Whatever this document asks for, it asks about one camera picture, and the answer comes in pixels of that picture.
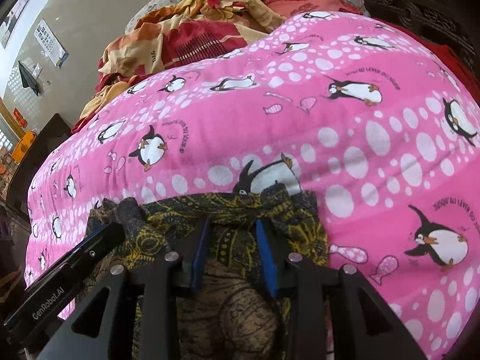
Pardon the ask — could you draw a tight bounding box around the dark floral patterned garment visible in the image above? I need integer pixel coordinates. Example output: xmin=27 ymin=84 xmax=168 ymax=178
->
xmin=83 ymin=186 xmax=328 ymax=359

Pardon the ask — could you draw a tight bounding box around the pink penguin bed sheet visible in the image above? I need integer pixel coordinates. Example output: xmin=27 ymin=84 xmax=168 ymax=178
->
xmin=24 ymin=10 xmax=479 ymax=359

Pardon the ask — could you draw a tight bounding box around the dark wooden footboard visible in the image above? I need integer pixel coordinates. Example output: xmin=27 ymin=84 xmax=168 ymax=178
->
xmin=6 ymin=113 xmax=72 ymax=221

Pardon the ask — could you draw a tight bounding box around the red orange crumpled blanket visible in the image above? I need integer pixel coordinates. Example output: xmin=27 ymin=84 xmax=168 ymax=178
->
xmin=72 ymin=0 xmax=366 ymax=133

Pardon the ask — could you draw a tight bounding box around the dark carved wooden headboard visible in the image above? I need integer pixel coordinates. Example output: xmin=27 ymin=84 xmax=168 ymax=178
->
xmin=364 ymin=0 xmax=479 ymax=77

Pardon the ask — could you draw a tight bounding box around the dark cloth hanging on wall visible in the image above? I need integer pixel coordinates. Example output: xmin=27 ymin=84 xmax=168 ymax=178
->
xmin=18 ymin=61 xmax=41 ymax=97

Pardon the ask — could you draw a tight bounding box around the wall calendar paper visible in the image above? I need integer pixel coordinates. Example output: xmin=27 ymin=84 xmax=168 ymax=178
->
xmin=33 ymin=19 xmax=68 ymax=68

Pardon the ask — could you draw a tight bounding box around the framed wall picture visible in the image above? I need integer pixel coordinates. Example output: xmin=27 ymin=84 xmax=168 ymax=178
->
xmin=0 ymin=0 xmax=29 ymax=49

